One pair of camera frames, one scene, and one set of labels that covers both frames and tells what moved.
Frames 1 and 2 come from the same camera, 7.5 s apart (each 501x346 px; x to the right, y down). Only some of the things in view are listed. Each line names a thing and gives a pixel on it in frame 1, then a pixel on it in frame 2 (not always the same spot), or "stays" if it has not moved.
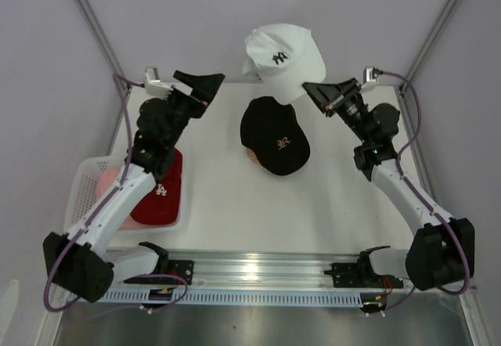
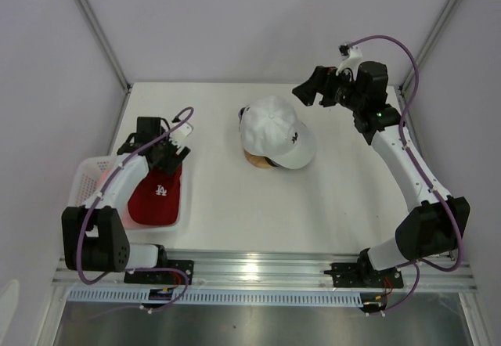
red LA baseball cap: [162, 206] stays
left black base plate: [184, 268] stays
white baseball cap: [283, 56] → [271, 127]
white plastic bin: [82, 200] stays
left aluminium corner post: [83, 5] stays
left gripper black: [204, 88] → [169, 163]
